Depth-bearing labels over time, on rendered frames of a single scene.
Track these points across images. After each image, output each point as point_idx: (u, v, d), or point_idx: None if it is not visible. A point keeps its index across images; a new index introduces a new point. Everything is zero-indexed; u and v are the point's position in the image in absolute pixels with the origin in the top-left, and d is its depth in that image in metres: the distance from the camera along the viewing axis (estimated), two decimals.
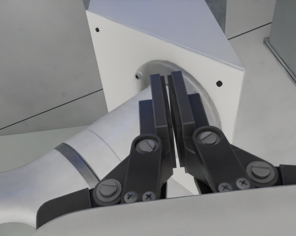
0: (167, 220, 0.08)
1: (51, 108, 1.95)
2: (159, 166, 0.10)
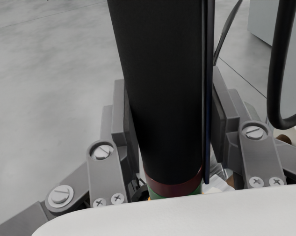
0: (167, 220, 0.08)
1: None
2: (119, 167, 0.10)
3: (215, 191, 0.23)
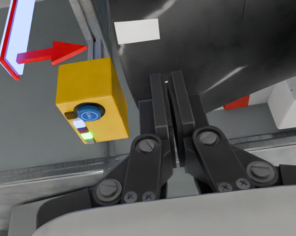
0: (167, 220, 0.08)
1: None
2: (159, 166, 0.10)
3: None
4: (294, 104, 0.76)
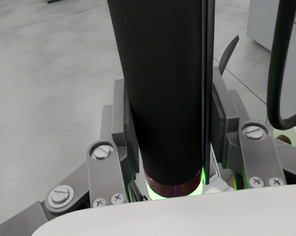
0: (167, 220, 0.08)
1: None
2: (119, 167, 0.10)
3: (215, 191, 0.23)
4: None
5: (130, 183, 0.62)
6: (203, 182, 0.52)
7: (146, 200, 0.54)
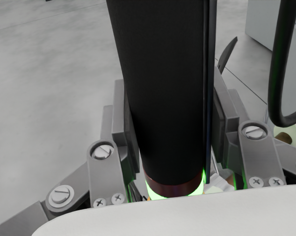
0: (167, 220, 0.08)
1: None
2: (119, 167, 0.10)
3: (216, 190, 0.22)
4: None
5: (130, 183, 0.62)
6: None
7: (146, 200, 0.55)
